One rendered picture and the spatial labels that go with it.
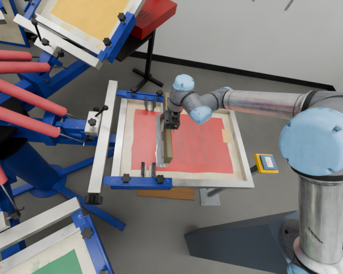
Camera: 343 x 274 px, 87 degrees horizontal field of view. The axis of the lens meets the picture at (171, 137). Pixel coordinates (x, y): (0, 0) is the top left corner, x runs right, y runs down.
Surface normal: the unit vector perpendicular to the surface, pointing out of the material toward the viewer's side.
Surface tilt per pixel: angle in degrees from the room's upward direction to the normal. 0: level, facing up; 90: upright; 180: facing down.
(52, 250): 0
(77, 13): 32
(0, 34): 79
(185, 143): 0
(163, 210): 0
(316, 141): 85
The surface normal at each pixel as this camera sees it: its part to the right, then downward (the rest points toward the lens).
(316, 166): -0.83, 0.29
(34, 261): 0.22, -0.50
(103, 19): -0.05, -0.04
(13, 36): 0.08, 0.76
